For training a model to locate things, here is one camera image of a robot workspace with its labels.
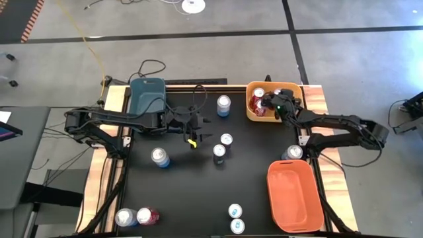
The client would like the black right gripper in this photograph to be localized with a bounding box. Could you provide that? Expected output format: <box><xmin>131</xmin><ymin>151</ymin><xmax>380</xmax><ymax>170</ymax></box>
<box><xmin>264</xmin><ymin>88</ymin><xmax>302</xmax><ymax>116</ymax></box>

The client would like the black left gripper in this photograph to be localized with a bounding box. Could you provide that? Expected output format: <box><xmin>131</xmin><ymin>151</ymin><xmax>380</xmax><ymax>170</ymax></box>
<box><xmin>165</xmin><ymin>108</ymin><xmax>214</xmax><ymax>141</ymax></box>

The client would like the slim silver blue energy can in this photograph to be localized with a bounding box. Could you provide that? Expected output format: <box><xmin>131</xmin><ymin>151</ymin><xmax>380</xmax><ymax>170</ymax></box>
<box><xmin>212</xmin><ymin>143</ymin><xmax>227</xmax><ymax>166</ymax></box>
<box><xmin>219</xmin><ymin>133</ymin><xmax>234</xmax><ymax>150</ymax></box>
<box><xmin>227</xmin><ymin>203</ymin><xmax>243</xmax><ymax>219</ymax></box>
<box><xmin>229</xmin><ymin>218</ymin><xmax>246</xmax><ymax>235</ymax></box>

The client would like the yellow plastic bin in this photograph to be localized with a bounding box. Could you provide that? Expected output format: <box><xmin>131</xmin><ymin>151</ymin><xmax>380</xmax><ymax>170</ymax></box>
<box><xmin>245</xmin><ymin>81</ymin><xmax>305</xmax><ymax>124</ymax></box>

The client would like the blue plastic bin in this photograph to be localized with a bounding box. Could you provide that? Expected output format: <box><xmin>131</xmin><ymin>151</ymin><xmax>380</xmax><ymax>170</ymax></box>
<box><xmin>128</xmin><ymin>77</ymin><xmax>167</xmax><ymax>116</ymax></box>

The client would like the orange plastic bin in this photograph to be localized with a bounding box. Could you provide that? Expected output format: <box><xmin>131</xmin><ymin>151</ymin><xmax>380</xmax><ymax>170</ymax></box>
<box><xmin>266</xmin><ymin>159</ymin><xmax>325</xmax><ymax>234</ymax></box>

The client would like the white round floor disc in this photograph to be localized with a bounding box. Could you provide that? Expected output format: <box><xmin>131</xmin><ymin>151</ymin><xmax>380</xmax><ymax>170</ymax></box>
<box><xmin>181</xmin><ymin>0</ymin><xmax>206</xmax><ymax>15</ymax></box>

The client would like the black equipment stand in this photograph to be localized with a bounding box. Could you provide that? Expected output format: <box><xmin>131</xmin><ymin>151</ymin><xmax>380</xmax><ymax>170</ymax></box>
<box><xmin>393</xmin><ymin>91</ymin><xmax>423</xmax><ymax>135</ymax></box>

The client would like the grey desk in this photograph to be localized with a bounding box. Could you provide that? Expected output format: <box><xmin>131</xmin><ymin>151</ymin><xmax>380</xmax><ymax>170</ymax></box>
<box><xmin>0</xmin><ymin>105</ymin><xmax>51</xmax><ymax>211</ymax></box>

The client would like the dark tablet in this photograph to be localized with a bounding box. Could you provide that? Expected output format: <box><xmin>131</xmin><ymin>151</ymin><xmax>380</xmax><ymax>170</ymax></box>
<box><xmin>0</xmin><ymin>120</ymin><xmax>23</xmax><ymax>142</ymax></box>

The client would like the black mat orange striped edge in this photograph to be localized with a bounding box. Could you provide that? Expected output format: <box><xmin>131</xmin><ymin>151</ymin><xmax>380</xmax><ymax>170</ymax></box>
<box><xmin>0</xmin><ymin>0</ymin><xmax>46</xmax><ymax>44</ymax></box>

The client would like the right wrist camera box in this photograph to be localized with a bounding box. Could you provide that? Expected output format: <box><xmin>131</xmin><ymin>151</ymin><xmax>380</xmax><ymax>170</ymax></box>
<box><xmin>271</xmin><ymin>100</ymin><xmax>289</xmax><ymax>120</ymax></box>

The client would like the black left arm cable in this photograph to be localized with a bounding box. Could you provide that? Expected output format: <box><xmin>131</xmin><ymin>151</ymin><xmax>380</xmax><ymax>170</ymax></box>
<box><xmin>138</xmin><ymin>84</ymin><xmax>208</xmax><ymax>115</ymax></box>

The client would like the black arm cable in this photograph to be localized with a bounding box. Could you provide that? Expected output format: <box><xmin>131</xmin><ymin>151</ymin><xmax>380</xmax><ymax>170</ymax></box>
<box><xmin>138</xmin><ymin>84</ymin><xmax>208</xmax><ymax>115</ymax></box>
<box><xmin>317</xmin><ymin>138</ymin><xmax>384</xmax><ymax>169</ymax></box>

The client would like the black looped floor cable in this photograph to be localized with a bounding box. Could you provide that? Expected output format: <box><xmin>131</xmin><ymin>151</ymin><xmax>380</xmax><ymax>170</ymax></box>
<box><xmin>127</xmin><ymin>59</ymin><xmax>167</xmax><ymax>85</ymax></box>

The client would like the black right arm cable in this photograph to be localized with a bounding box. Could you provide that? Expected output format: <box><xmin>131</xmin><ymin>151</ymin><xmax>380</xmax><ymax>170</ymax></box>
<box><xmin>317</xmin><ymin>138</ymin><xmax>384</xmax><ymax>169</ymax></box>

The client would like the long yellow cable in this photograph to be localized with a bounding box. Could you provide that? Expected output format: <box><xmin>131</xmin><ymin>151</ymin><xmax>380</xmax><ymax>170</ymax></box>
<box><xmin>56</xmin><ymin>0</ymin><xmax>106</xmax><ymax>99</ymax></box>

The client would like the black frame strut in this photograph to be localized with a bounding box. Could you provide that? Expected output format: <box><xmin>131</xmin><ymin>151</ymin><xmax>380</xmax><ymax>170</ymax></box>
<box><xmin>317</xmin><ymin>194</ymin><xmax>353</xmax><ymax>234</ymax></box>
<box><xmin>77</xmin><ymin>155</ymin><xmax>128</xmax><ymax>234</ymax></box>

